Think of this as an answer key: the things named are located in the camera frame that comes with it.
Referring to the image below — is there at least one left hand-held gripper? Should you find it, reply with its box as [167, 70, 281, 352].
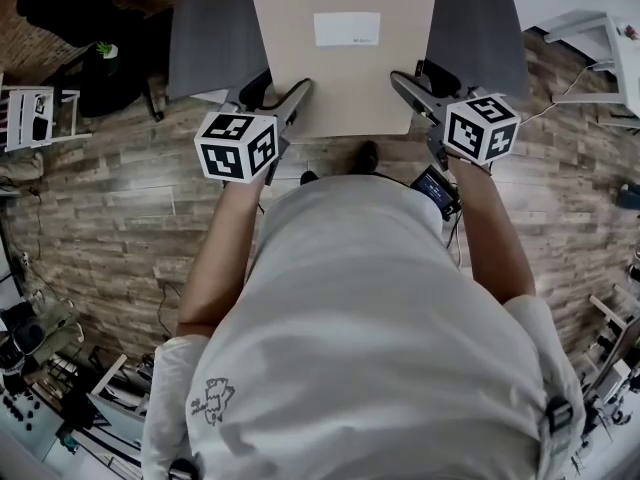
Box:
[193, 68, 315, 186]

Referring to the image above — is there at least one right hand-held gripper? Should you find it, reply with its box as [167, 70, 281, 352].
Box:
[389, 59, 522, 175]

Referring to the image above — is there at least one beige cardboard box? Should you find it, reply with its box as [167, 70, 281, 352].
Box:
[248, 0, 439, 138]

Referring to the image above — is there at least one person's right forearm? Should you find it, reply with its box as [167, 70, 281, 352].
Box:
[444, 160, 537, 309]

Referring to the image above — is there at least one person's left forearm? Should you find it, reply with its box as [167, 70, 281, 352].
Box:
[177, 180, 264, 339]

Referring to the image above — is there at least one dark grey table top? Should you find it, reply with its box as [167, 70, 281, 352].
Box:
[167, 0, 531, 102]

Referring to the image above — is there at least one black belt-worn device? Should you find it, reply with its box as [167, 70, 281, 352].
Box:
[408, 164, 464, 222]

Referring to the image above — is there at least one black office chair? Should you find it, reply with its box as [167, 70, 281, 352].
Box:
[15, 0, 174, 122]

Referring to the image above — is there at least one white side table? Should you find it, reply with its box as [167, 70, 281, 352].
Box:
[542, 9, 640, 132]

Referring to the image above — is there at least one white wooden shelf rack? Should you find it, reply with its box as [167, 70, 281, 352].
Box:
[3, 85, 94, 154]

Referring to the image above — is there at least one light grey t-shirt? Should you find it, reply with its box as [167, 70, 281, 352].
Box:
[142, 173, 586, 480]

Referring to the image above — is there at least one white work table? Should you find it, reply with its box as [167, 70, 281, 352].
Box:
[0, 382, 69, 474]

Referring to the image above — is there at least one white floor cable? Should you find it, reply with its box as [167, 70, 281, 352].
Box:
[518, 63, 604, 125]

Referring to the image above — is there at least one black strap buckle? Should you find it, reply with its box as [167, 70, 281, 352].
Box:
[546, 398, 575, 433]
[168, 456, 202, 480]

